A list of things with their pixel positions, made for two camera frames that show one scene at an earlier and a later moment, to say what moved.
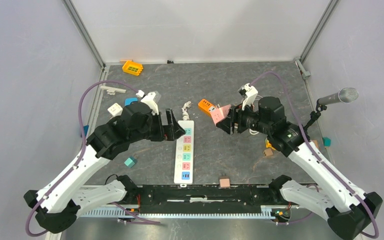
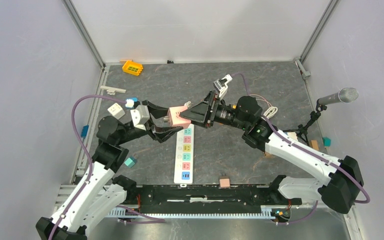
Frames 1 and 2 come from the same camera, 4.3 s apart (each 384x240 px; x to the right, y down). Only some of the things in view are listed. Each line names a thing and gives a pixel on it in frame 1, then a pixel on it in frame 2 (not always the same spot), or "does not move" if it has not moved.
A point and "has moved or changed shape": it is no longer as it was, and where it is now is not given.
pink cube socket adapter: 221,113 has moved or changed shape
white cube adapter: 115,110 does not move
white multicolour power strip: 184,157 does not move
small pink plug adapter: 224,183 does not move
